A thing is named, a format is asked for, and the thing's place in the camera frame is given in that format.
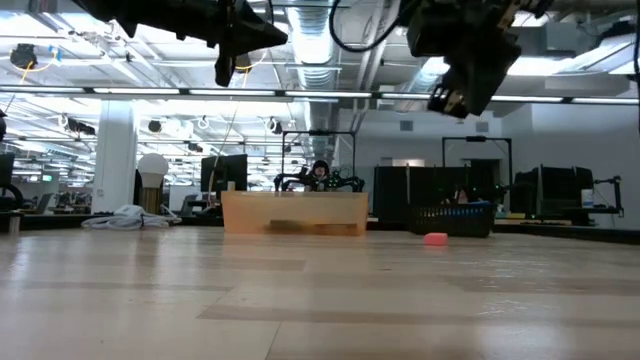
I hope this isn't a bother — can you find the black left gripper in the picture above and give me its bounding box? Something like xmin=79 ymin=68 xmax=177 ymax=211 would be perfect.
xmin=199 ymin=0 xmax=289 ymax=89

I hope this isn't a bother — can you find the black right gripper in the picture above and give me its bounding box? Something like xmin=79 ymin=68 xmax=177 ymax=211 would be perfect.
xmin=428 ymin=0 xmax=522 ymax=119

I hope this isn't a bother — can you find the long ceiling light strip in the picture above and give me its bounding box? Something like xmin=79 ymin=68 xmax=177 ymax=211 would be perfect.
xmin=0 ymin=85 xmax=640 ymax=106

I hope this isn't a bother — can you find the black partition panel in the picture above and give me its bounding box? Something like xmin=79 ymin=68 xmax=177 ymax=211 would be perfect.
xmin=373 ymin=165 xmax=501 ymax=224

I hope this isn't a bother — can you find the black perforated plastic basket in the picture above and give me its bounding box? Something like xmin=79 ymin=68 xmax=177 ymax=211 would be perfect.
xmin=408 ymin=200 xmax=498 ymax=239

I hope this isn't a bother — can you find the black equipment rack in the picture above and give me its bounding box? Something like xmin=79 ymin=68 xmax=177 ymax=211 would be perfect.
xmin=513 ymin=166 xmax=595 ymax=226

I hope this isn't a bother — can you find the black computer monitor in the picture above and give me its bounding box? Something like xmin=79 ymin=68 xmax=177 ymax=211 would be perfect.
xmin=200 ymin=154 xmax=249 ymax=202

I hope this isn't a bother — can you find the white bulb table lamp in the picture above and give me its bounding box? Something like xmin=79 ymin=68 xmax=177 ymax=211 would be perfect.
xmin=136 ymin=152 xmax=170 ymax=215

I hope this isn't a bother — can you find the black metal stand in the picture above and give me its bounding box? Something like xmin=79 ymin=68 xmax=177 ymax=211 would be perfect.
xmin=593 ymin=175 xmax=625 ymax=219

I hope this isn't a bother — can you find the orange translucent plastic bin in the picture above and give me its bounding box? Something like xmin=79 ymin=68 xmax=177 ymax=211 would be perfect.
xmin=220 ymin=190 xmax=370 ymax=237

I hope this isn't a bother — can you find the white square pillar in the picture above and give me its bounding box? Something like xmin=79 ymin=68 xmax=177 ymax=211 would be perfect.
xmin=91 ymin=99 xmax=139 ymax=215

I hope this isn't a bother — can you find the black office chair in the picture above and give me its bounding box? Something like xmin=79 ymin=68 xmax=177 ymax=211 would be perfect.
xmin=0 ymin=152 xmax=22 ymax=214

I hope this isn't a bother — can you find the black background rig frame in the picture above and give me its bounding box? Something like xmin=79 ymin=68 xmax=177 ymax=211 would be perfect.
xmin=281 ymin=129 xmax=357 ymax=194
xmin=441 ymin=135 xmax=514 ymax=204

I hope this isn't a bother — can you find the silver ventilation duct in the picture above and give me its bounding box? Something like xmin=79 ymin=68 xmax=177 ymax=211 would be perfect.
xmin=285 ymin=0 xmax=346 ymax=161

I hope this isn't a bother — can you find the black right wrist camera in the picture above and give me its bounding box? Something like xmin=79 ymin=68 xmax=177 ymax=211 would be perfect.
xmin=407 ymin=2 xmax=454 ymax=57

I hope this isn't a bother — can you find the black right camera cable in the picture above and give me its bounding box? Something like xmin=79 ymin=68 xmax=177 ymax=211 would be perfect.
xmin=327 ymin=0 xmax=414 ymax=55

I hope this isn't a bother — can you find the white lamp cable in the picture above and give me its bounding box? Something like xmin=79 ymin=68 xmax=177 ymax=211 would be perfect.
xmin=81 ymin=204 xmax=183 ymax=232

